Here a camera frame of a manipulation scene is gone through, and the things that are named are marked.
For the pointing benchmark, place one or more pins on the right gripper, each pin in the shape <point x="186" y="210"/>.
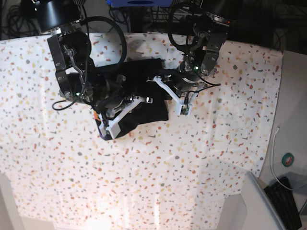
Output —
<point x="114" y="94"/>

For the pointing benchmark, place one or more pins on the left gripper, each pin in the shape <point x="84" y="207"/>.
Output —
<point x="182" y="84"/>

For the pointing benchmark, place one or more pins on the black t-shirt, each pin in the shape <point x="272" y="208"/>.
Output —
<point x="145" y="112"/>

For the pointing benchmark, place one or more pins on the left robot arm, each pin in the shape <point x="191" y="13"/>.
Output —
<point x="209" y="22"/>

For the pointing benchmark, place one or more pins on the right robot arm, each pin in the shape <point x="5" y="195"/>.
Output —
<point x="78" y="78"/>

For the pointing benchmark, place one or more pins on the blue box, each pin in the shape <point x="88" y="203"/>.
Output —
<point x="140" y="3"/>

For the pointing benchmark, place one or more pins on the terrazzo patterned tablecloth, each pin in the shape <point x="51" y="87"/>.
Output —
<point x="168" y="175"/>

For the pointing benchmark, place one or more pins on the green tape roll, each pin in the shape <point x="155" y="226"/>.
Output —
<point x="287" y="160"/>

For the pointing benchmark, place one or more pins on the black keyboard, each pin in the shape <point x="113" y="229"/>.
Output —
<point x="283" y="201"/>

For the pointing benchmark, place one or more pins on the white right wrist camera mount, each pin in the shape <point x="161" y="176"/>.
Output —
<point x="109" y="126"/>

